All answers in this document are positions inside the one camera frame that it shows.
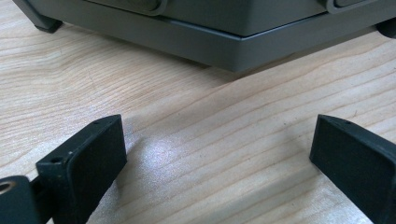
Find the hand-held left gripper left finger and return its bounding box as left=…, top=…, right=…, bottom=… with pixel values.
left=35, top=113, right=128, bottom=224

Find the dark grey corner shelf rack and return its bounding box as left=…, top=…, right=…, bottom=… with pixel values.
left=12, top=0, right=396, bottom=74

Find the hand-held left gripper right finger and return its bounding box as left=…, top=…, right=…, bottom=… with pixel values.
left=309, top=113, right=396, bottom=224

